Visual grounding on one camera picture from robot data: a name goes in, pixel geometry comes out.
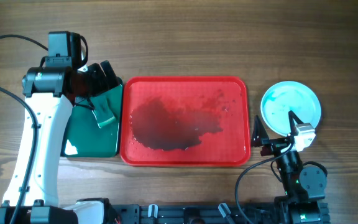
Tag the red plastic tray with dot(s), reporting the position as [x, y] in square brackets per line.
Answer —
[185, 121]

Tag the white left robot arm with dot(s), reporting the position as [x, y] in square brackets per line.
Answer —
[71, 113]

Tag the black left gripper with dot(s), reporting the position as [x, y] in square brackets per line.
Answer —
[101, 84]

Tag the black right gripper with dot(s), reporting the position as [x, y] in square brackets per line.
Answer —
[260, 139]

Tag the dark green water tray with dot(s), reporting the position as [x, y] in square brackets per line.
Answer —
[84, 138]

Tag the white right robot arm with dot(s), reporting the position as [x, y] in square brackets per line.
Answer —
[304, 183]

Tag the white plate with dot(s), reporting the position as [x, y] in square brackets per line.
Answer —
[287, 96]

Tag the green yellow scrub sponge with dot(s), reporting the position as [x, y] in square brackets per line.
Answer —
[102, 111]

